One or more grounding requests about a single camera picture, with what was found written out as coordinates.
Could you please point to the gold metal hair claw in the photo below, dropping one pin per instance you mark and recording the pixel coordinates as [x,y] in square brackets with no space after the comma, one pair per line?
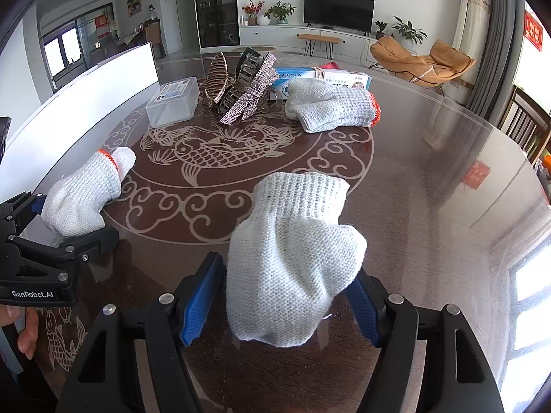
[216,77]

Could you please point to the black flat television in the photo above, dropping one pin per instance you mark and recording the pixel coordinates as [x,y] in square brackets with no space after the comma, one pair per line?
[339,10]

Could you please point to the dark glass display cabinet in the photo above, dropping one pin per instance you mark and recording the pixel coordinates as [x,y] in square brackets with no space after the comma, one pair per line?
[216,6]

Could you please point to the clear plastic lidded box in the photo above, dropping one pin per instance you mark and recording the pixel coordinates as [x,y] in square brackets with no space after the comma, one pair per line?
[172,101]

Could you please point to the small dark potted plant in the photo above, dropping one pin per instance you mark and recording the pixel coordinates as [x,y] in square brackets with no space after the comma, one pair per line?
[380,29]

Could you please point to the red flower arrangement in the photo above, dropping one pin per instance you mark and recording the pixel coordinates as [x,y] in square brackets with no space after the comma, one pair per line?
[252,10]

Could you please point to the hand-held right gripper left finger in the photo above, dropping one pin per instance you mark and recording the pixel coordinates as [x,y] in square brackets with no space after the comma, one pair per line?
[200,305]

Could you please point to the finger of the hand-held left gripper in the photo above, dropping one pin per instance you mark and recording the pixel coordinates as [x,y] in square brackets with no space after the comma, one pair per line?
[41,202]
[99,241]

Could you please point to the red wall decoration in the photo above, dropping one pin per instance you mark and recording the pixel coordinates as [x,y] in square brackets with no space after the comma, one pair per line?
[533,31]

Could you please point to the framed wall painting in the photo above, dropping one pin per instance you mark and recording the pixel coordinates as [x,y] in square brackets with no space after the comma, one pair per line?
[133,0]

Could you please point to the slatted wooden chair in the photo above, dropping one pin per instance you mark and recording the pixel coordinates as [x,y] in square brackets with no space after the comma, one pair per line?
[525,124]

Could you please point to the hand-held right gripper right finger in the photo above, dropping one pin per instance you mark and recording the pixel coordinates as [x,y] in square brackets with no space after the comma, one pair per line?
[366,314]

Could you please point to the bushy green potted plant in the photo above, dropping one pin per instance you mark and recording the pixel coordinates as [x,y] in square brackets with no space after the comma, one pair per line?
[280,12]

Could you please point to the orange lounge chair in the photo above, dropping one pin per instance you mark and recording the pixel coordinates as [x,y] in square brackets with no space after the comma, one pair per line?
[424,62]

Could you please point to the white television cabinet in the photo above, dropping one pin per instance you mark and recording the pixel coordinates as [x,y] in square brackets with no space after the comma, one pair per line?
[275,36]

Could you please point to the person's left hand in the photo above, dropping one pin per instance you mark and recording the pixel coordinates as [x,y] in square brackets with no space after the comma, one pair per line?
[28,335]

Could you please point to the round white vase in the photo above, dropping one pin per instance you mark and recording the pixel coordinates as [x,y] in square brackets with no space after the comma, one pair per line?
[263,20]

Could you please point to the white knit glove orange cuff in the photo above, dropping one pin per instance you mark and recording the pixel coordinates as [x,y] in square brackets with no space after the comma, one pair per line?
[81,198]
[331,112]

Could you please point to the tan rubber band bundle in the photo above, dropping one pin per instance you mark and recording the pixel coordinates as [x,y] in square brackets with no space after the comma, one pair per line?
[320,72]

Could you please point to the grey curtain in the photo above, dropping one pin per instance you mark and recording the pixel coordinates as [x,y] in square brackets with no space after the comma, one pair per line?
[495,43]

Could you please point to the wooden bench with hairpin legs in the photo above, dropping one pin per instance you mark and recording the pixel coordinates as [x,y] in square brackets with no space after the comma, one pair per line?
[319,38]

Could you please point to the white door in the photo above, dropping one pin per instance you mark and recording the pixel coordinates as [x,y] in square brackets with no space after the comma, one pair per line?
[186,10]

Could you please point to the rhinestone hair claw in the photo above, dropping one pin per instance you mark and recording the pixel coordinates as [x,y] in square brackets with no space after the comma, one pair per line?
[247,94]

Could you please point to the sheer white curtain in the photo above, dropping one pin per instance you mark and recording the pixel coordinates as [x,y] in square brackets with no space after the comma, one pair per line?
[471,21]

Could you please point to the red envelope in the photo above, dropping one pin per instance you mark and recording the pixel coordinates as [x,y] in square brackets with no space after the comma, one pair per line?
[330,65]

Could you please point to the dark wooden chair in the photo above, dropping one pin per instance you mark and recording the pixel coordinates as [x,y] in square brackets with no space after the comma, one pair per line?
[154,38]

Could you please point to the large leafy potted plant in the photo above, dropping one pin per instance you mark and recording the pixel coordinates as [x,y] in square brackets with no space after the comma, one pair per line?
[409,32]

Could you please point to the red window decoration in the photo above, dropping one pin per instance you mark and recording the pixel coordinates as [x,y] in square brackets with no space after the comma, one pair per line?
[101,26]

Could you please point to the blue and white medicine box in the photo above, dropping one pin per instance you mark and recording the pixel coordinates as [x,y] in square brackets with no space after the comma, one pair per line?
[297,76]

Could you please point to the large white container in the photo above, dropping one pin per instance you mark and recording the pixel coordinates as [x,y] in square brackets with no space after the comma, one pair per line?
[107,73]

